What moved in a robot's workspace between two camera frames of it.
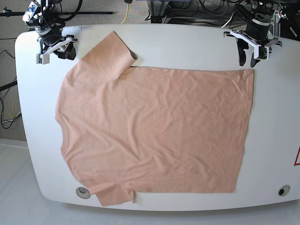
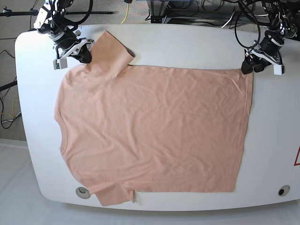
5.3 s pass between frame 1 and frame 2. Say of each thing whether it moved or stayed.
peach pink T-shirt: stayed
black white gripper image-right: moved
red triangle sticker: stayed
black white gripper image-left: moved
